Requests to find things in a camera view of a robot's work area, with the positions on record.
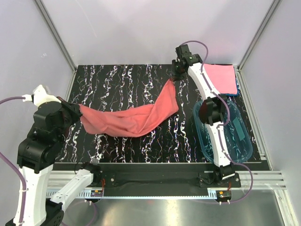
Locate slotted cable duct rail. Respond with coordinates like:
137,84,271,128
46,187,232,200

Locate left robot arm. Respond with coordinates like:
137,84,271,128
0,95,105,226

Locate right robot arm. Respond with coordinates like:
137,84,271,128
170,40,235,187

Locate teal transparent plastic basket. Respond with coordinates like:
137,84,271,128
193,100,253,163

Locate coral red t shirt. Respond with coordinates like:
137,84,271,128
79,80,179,137

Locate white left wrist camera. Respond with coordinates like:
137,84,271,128
22,85,61,107

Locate left aluminium frame post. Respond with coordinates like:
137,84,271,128
34,0,77,71

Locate folded blue t shirt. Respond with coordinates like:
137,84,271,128
220,75,239,97

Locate right aluminium frame post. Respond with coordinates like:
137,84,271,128
237,0,283,71

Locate folded pink t shirt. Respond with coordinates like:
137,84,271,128
204,64,236,92

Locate aluminium frame post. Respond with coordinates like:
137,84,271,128
237,0,283,71
34,0,77,71

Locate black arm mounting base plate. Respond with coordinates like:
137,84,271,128
99,163,241,199

